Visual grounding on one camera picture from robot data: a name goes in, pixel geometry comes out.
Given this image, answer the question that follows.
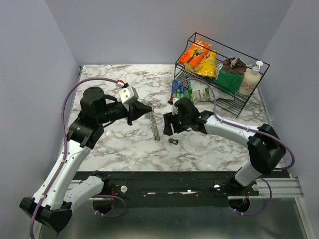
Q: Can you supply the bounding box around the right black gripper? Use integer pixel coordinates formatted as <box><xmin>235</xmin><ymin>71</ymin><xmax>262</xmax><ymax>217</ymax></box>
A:
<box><xmin>163</xmin><ymin>111</ymin><xmax>190</xmax><ymax>136</ymax></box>

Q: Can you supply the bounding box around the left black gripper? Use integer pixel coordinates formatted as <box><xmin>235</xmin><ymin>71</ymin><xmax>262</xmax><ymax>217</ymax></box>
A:
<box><xmin>97</xmin><ymin>99</ymin><xmax>153</xmax><ymax>125</ymax></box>

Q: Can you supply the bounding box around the small silver key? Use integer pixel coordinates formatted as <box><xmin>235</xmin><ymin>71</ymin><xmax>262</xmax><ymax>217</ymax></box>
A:
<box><xmin>168</xmin><ymin>138</ymin><xmax>178</xmax><ymax>145</ymax></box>

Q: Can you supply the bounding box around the silver keyring chain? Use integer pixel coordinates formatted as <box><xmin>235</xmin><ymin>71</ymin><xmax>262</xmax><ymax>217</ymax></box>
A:
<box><xmin>145</xmin><ymin>100</ymin><xmax>162</xmax><ymax>141</ymax></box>

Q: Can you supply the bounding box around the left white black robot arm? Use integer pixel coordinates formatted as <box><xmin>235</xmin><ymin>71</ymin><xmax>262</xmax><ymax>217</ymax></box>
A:
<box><xmin>19</xmin><ymin>86</ymin><xmax>152</xmax><ymax>233</ymax></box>

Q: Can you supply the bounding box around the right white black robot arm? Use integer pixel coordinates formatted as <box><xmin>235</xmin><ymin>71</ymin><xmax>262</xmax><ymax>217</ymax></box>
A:
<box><xmin>163</xmin><ymin>98</ymin><xmax>287</xmax><ymax>195</ymax></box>

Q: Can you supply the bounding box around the blue green small box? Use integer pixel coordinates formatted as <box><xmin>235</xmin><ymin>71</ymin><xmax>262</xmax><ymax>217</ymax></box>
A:
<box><xmin>170</xmin><ymin>80</ymin><xmax>184</xmax><ymax>102</ymax></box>

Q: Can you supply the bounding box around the green white snack packet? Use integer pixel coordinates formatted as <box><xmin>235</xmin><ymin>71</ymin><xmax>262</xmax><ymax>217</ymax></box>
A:
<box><xmin>184</xmin><ymin>76</ymin><xmax>234</xmax><ymax>104</ymax></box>

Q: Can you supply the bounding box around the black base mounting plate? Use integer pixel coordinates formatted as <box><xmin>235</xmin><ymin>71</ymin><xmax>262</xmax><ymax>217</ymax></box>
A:
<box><xmin>72</xmin><ymin>170</ymin><xmax>291</xmax><ymax>209</ymax></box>

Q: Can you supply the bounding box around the yellow chips bag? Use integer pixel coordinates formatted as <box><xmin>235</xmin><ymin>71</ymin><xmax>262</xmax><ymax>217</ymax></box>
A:
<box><xmin>185</xmin><ymin>50</ymin><xmax>217</xmax><ymax>77</ymax></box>

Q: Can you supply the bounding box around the orange razor box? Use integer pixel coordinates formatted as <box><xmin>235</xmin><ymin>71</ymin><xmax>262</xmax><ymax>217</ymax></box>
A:
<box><xmin>178</xmin><ymin>40</ymin><xmax>211</xmax><ymax>69</ymax></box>

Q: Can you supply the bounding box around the green brown paper bag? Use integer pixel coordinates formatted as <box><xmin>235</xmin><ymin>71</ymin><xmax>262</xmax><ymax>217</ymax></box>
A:
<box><xmin>214</xmin><ymin>57</ymin><xmax>247</xmax><ymax>93</ymax></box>

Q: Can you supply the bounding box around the cream pump lotion bottle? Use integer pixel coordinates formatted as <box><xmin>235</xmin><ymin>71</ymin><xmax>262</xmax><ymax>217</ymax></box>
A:
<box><xmin>238</xmin><ymin>61</ymin><xmax>264</xmax><ymax>96</ymax></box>

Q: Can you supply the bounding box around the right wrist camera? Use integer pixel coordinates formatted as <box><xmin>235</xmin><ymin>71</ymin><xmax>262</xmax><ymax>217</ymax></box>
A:
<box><xmin>172</xmin><ymin>98</ymin><xmax>179</xmax><ymax>115</ymax></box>

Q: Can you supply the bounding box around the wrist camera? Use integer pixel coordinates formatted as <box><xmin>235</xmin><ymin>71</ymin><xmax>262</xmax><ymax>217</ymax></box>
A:
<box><xmin>119</xmin><ymin>86</ymin><xmax>139</xmax><ymax>105</ymax></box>
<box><xmin>172</xmin><ymin>98</ymin><xmax>179</xmax><ymax>115</ymax></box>

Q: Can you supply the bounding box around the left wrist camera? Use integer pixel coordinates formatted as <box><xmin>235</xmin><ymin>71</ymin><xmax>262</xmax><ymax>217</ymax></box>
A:
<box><xmin>119</xmin><ymin>86</ymin><xmax>139</xmax><ymax>105</ymax></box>

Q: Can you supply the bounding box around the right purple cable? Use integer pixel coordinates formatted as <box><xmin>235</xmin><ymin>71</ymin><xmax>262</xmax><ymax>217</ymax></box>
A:
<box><xmin>168</xmin><ymin>77</ymin><xmax>296</xmax><ymax>216</ymax></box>

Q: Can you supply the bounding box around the purple cable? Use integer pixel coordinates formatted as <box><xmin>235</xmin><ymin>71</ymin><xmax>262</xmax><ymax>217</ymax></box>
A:
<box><xmin>29</xmin><ymin>77</ymin><xmax>127</xmax><ymax>239</ymax></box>
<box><xmin>168</xmin><ymin>77</ymin><xmax>296</xmax><ymax>216</ymax></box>

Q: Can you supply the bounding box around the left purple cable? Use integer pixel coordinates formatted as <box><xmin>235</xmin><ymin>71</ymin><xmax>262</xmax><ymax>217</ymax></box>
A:
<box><xmin>29</xmin><ymin>77</ymin><xmax>127</xmax><ymax>239</ymax></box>

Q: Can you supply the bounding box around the black wire shelf rack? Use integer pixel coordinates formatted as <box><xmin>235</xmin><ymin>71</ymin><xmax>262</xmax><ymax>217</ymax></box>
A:
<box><xmin>172</xmin><ymin>32</ymin><xmax>270</xmax><ymax>117</ymax></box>

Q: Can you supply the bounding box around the aluminium extrusion rail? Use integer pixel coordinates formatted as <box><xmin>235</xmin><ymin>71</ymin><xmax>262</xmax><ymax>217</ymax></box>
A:
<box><xmin>67</xmin><ymin>178</ymin><xmax>304</xmax><ymax>200</ymax></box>

